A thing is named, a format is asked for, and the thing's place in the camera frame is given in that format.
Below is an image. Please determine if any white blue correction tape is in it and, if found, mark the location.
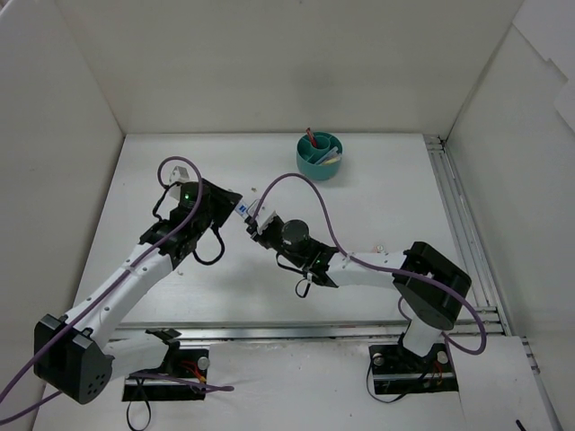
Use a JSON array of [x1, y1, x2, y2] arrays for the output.
[[234, 201, 250, 220]]

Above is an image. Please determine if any light blue pen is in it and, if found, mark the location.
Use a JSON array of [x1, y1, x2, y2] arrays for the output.
[[314, 148, 338, 165]]

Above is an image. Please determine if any red gel pen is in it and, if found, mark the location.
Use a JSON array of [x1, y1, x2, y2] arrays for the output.
[[305, 128, 318, 148]]

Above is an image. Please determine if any yellow transparent pen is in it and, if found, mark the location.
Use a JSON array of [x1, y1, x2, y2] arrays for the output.
[[324, 153, 340, 163]]

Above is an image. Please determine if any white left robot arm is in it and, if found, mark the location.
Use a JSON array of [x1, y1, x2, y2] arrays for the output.
[[33, 180, 243, 404]]

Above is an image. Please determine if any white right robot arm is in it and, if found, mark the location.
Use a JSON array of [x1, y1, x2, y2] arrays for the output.
[[245, 215, 472, 370]]

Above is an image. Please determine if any teal round compartment organizer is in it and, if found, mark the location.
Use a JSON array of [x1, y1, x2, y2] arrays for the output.
[[296, 132, 343, 181]]

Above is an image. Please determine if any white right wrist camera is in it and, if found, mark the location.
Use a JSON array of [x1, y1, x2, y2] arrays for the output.
[[246, 198, 277, 234]]

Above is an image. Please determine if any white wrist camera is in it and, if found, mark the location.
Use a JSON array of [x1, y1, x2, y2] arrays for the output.
[[246, 198, 277, 234], [168, 165, 190, 185]]

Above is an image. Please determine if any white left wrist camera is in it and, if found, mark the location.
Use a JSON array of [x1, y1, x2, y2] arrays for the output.
[[168, 165, 190, 185]]

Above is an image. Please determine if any aluminium front rail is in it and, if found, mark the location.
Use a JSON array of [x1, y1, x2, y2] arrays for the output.
[[111, 321, 407, 341]]

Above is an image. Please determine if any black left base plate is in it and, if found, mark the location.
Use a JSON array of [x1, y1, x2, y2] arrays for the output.
[[121, 347, 210, 402]]

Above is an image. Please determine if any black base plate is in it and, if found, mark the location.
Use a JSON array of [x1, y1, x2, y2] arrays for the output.
[[367, 343, 459, 400], [121, 347, 210, 402]]

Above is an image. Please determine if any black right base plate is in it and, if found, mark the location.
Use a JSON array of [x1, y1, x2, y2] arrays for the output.
[[367, 343, 459, 400]]

